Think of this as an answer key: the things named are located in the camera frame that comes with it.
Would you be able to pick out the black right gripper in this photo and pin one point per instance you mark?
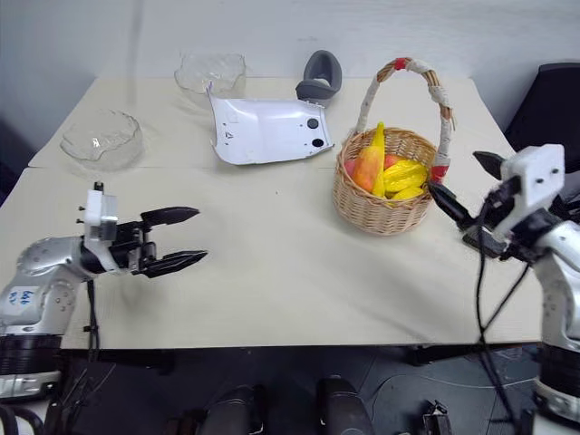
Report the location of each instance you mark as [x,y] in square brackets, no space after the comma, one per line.
[491,235]

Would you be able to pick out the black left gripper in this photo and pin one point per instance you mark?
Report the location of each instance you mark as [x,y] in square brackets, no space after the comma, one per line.
[129,247]

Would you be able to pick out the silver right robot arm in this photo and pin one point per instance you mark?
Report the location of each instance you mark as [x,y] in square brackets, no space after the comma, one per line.
[559,281]

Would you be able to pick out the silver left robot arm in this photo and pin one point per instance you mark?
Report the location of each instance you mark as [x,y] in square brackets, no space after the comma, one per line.
[41,272]

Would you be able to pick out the small yellow fruit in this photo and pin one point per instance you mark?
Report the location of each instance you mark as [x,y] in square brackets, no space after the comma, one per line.
[408,193]

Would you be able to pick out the yellow starfruit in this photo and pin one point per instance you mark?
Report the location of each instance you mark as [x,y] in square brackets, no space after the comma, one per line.
[403,174]

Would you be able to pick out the red apple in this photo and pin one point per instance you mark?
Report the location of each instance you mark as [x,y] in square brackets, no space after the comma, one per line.
[390,161]

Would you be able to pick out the yellow banana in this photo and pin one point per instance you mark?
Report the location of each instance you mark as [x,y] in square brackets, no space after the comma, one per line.
[379,140]

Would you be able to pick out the black chair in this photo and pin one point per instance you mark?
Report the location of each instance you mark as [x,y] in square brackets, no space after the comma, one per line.
[550,113]

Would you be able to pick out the orange yellow mango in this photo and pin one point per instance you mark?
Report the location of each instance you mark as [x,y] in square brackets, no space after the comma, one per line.
[364,170]

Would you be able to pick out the clear glass bowl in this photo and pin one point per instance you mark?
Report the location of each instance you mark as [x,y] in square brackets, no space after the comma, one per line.
[102,142]
[210,74]

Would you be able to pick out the red peach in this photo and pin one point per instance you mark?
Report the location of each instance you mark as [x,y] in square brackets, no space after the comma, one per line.
[350,167]

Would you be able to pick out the white plastic panel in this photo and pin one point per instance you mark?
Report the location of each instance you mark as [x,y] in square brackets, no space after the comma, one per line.
[267,131]

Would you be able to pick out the grey padded holder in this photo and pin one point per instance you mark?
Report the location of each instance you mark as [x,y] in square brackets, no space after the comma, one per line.
[319,79]

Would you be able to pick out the small dark clamp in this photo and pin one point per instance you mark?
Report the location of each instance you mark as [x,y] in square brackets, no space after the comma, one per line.
[437,417]

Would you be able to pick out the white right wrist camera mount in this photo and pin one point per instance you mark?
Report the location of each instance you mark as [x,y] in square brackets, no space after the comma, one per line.
[532,181]

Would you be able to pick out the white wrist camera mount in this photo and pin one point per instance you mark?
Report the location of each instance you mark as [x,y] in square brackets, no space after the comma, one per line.
[97,213]
[532,181]

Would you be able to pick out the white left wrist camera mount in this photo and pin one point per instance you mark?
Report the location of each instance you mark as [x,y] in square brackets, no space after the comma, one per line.
[97,213]

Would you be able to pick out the black table bracket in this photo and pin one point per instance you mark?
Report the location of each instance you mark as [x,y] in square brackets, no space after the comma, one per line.
[439,354]

